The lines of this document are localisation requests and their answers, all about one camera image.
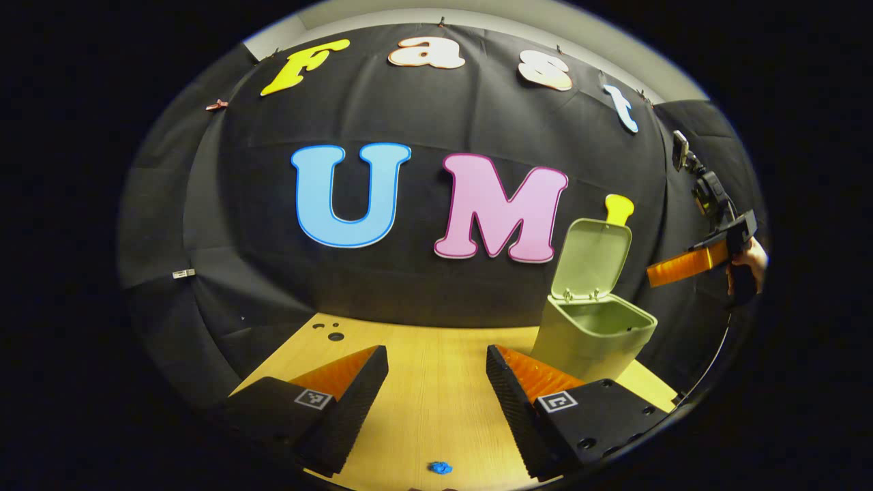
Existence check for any wooden desktop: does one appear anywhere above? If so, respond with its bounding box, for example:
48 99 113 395
228 312 679 491

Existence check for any green desktop garbage bin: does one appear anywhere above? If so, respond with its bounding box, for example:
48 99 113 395
531 218 659 383

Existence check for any black backdrop cloth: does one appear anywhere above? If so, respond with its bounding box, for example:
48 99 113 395
117 24 768 410

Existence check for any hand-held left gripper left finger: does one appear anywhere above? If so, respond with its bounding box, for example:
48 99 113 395
205 344 389 478

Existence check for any thin black cable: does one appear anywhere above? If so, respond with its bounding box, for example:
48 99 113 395
672 310 734 406

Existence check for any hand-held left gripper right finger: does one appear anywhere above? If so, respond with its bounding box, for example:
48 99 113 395
486 344 683 482

